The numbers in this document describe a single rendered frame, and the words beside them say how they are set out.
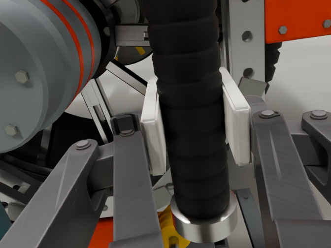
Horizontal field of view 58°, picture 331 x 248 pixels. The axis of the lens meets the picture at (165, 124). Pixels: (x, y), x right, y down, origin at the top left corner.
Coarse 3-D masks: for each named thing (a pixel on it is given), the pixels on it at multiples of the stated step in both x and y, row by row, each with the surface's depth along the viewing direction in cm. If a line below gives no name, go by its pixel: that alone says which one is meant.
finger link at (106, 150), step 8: (136, 112) 16; (112, 144) 13; (144, 144) 13; (104, 152) 13; (112, 152) 13; (96, 160) 12; (104, 160) 12; (112, 160) 12; (96, 168) 12; (104, 168) 12; (112, 168) 13; (88, 176) 12; (96, 176) 12; (104, 176) 13; (112, 176) 13; (88, 184) 12; (96, 184) 13; (104, 184) 13; (112, 184) 13
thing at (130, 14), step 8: (120, 0) 81; (128, 0) 81; (136, 0) 85; (128, 8) 82; (136, 8) 83; (128, 16) 83; (136, 16) 83; (144, 16) 87; (120, 48) 91; (128, 48) 91; (144, 48) 91; (120, 56) 92; (128, 56) 92; (136, 56) 92; (144, 56) 92
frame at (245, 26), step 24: (240, 0) 34; (264, 0) 34; (240, 24) 35; (264, 24) 35; (240, 48) 36; (264, 48) 36; (240, 72) 37; (264, 72) 37; (264, 96) 38; (0, 168) 49; (168, 168) 43; (0, 192) 45; (24, 192) 49; (168, 192) 45
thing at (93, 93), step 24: (96, 0) 43; (96, 24) 49; (120, 24) 45; (144, 24) 45; (96, 72) 48; (120, 72) 48; (96, 96) 50; (72, 120) 71; (96, 120) 52; (24, 144) 57; (48, 144) 54; (72, 144) 62; (24, 168) 53; (48, 168) 54
